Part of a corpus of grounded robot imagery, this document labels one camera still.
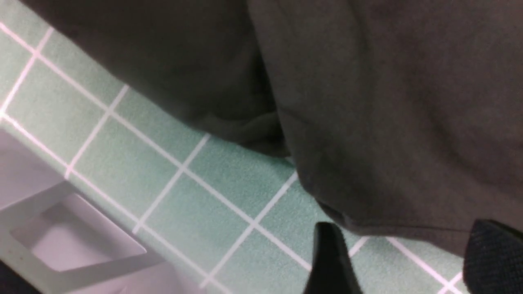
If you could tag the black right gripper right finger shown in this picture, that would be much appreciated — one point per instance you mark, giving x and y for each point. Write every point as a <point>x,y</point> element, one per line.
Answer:
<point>493,260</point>

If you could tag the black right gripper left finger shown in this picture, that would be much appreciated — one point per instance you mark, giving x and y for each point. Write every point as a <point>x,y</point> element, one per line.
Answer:
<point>331,268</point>

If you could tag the dark gray long-sleeve top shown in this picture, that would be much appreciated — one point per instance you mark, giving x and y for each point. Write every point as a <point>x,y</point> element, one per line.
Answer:
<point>403,117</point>

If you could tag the green grid table mat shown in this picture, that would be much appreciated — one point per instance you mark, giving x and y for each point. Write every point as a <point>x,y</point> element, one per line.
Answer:
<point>235,221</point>

